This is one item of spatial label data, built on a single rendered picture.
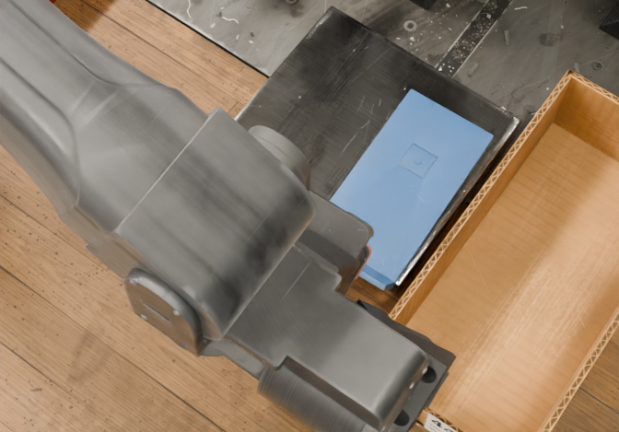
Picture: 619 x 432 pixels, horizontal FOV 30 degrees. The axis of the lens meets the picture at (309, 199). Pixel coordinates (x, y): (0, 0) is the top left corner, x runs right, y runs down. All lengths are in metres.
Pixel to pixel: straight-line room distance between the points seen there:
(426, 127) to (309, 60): 0.10
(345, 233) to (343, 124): 0.23
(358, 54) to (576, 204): 0.19
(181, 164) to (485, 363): 0.39
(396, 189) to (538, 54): 0.17
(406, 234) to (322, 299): 0.30
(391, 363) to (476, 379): 0.30
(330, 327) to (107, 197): 0.12
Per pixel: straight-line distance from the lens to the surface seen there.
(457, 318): 0.80
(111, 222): 0.44
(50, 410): 0.80
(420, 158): 0.82
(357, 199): 0.81
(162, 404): 0.79
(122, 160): 0.44
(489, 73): 0.89
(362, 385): 0.49
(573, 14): 0.94
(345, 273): 0.59
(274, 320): 0.50
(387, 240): 0.80
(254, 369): 0.52
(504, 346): 0.80
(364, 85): 0.86
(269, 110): 0.84
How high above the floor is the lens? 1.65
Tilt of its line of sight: 65 degrees down
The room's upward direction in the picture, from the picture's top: 1 degrees clockwise
